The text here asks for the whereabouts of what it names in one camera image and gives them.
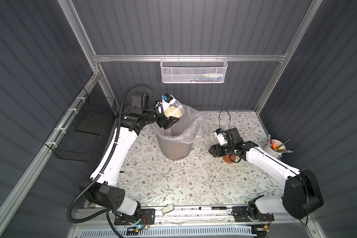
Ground oatmeal jar orange lid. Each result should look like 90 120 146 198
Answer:
163 100 185 119

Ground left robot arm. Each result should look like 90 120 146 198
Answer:
80 92 185 220

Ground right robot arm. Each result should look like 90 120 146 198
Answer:
208 128 324 221

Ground clear plastic bin liner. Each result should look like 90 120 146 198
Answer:
151 104 206 144

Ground grey mesh trash bin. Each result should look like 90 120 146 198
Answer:
154 104 195 161

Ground white utensil cup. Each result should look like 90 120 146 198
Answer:
263 139 293 159

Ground pens in white basket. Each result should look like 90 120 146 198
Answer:
177 73 225 83

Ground masking tape roll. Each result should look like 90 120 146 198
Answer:
161 204 174 215

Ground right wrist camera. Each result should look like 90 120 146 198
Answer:
214 129 228 146

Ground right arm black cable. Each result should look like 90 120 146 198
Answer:
218 109 232 131

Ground white wire wall basket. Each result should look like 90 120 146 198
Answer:
160 57 228 84

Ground black wire wall basket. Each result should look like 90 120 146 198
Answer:
45 90 117 163

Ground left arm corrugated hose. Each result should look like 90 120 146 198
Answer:
66 83 161 224

